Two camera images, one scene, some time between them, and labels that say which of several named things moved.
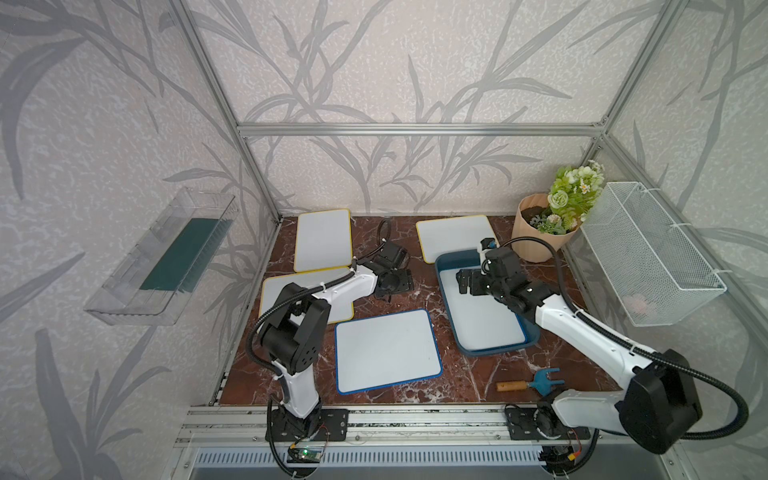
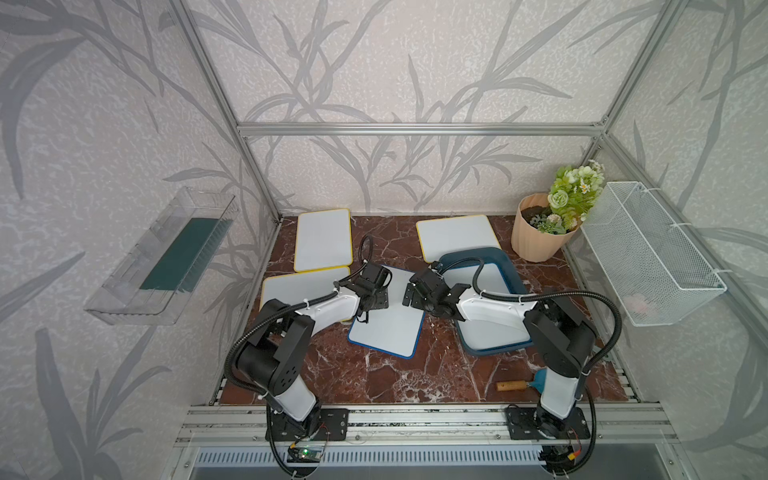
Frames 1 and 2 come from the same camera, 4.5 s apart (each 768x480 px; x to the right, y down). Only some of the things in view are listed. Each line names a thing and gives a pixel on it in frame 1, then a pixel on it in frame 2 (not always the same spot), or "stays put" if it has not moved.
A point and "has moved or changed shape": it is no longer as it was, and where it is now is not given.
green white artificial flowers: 573,193 stays put
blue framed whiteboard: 480,321 stays put
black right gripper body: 483,284 → 415,301
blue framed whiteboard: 385,350 has moved or changed shape
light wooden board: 529,206 stays put
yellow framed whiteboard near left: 272,286 stays put
